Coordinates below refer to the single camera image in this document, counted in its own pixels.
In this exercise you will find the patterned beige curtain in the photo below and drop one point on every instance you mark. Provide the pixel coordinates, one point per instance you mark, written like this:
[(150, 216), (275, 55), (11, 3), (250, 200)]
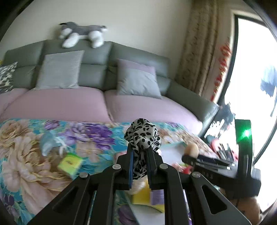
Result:
[(203, 64)]

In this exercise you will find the floral blanket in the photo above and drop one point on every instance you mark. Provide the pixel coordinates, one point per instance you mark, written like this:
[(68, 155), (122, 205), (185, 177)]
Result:
[(39, 158)]

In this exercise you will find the yellow sponge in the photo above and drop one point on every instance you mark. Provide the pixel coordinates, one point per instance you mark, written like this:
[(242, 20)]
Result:
[(143, 198)]

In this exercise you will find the black white patterned cushion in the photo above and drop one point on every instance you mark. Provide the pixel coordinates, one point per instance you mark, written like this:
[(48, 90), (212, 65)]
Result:
[(6, 77)]

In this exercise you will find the grey cushion middle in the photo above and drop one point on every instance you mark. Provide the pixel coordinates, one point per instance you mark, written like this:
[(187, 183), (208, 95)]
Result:
[(60, 71)]

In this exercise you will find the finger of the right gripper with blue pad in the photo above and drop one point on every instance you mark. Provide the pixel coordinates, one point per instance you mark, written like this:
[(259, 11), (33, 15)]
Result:
[(187, 159)]

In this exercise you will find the grey sofa pink seat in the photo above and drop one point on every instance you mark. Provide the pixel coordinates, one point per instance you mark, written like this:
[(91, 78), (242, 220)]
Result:
[(96, 99)]

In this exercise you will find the person's right hand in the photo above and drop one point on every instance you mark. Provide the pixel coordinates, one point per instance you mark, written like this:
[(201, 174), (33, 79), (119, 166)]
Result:
[(248, 206)]

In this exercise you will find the beige makeup sponge egg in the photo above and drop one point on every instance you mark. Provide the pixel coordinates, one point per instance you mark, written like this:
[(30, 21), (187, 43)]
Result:
[(192, 150)]

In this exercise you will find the black white leopard scrunchie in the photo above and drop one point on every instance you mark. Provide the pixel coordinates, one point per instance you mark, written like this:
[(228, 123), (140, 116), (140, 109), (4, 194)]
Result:
[(141, 144)]

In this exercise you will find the grey pink cushion right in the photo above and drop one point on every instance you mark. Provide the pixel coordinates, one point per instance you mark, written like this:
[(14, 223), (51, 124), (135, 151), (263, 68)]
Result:
[(136, 79)]

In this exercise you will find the red tape roll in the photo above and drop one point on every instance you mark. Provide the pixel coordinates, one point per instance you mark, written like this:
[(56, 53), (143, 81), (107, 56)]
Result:
[(187, 169)]

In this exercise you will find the small green tissue pack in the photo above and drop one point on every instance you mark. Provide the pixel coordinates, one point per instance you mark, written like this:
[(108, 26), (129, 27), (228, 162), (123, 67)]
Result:
[(70, 164)]

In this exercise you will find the grey husky plush toy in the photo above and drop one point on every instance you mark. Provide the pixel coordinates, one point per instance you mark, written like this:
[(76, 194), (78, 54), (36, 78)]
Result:
[(72, 33)]

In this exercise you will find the blue face mask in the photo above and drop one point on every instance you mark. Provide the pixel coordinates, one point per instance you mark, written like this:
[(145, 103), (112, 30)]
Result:
[(50, 140)]

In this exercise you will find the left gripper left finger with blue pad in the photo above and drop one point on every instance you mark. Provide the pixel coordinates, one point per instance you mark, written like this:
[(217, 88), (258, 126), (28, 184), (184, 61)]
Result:
[(130, 152)]

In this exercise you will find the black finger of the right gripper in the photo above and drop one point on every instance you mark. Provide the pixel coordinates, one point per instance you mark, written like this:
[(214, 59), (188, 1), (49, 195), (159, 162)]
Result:
[(225, 154)]

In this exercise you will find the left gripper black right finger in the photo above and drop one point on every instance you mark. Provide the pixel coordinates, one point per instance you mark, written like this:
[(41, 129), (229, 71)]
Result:
[(152, 160)]

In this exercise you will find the white tray teal rim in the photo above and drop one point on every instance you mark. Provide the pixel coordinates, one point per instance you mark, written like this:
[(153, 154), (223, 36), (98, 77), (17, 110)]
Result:
[(170, 182)]

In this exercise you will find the purple wipes pack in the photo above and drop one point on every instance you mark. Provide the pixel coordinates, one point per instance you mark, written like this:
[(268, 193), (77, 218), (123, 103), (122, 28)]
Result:
[(157, 197)]

